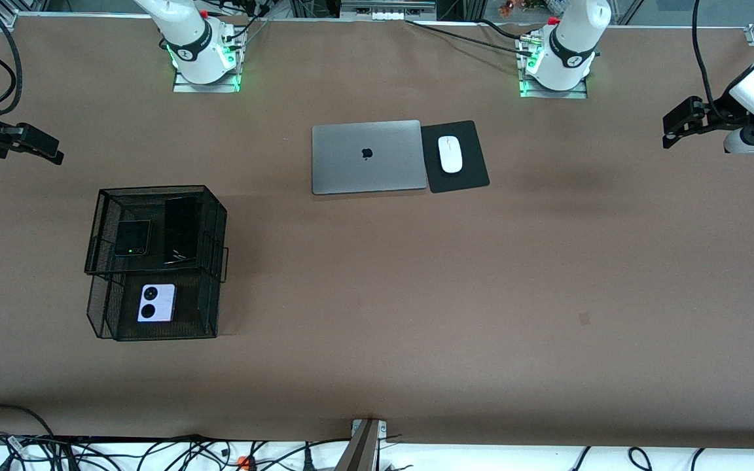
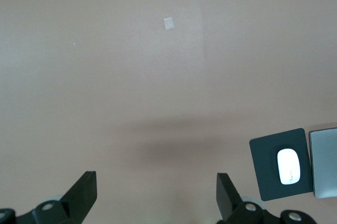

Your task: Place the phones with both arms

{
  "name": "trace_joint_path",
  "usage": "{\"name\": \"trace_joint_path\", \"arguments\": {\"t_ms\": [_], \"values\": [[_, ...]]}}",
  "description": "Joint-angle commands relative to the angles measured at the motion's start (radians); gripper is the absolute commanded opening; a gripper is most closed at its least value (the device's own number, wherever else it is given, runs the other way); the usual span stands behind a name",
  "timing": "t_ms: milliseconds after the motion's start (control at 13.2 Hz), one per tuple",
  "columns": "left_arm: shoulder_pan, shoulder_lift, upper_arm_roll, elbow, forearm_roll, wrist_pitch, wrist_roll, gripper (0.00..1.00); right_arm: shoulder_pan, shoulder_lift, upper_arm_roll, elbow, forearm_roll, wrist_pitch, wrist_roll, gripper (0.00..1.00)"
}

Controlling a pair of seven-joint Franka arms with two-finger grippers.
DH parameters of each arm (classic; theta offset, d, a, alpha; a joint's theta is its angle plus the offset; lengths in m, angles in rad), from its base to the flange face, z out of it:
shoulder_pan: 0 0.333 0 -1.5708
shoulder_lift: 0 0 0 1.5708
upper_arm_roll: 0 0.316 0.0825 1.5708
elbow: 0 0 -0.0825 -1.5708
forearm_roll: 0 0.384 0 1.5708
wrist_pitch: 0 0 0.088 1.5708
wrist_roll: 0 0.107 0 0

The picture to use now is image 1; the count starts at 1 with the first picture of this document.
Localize dark flip phone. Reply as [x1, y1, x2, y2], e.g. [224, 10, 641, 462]
[113, 220, 151, 256]

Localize black slab phone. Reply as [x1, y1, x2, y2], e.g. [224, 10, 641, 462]
[164, 195, 198, 266]

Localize lavender white flip phone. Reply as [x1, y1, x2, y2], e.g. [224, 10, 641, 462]
[137, 283, 176, 323]

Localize small colourful figurines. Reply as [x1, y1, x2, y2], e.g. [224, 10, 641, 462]
[497, 0, 551, 15]

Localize black mesh two-tier tray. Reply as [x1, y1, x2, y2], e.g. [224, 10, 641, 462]
[84, 184, 229, 341]

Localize black mouse pad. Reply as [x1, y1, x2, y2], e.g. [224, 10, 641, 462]
[421, 120, 490, 194]

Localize white computer mouse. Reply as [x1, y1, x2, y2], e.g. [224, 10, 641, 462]
[438, 135, 463, 174]

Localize silver closed laptop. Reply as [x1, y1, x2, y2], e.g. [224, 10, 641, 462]
[312, 120, 427, 196]

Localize white power strip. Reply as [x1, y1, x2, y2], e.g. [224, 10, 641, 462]
[341, 0, 437, 20]

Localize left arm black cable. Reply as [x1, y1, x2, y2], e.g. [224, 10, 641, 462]
[692, 0, 719, 113]

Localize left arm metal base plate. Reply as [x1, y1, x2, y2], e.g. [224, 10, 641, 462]
[518, 39, 588, 100]

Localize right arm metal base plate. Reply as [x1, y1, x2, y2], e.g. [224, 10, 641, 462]
[173, 39, 243, 94]

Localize aluminium camera post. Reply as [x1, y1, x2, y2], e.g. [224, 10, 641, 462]
[334, 419, 389, 471]

